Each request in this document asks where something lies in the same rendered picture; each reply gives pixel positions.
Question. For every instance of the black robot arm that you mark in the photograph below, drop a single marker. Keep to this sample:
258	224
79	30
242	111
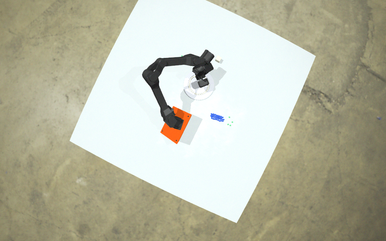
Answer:
152	73

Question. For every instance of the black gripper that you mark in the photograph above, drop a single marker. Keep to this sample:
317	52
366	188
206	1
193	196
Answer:
202	82

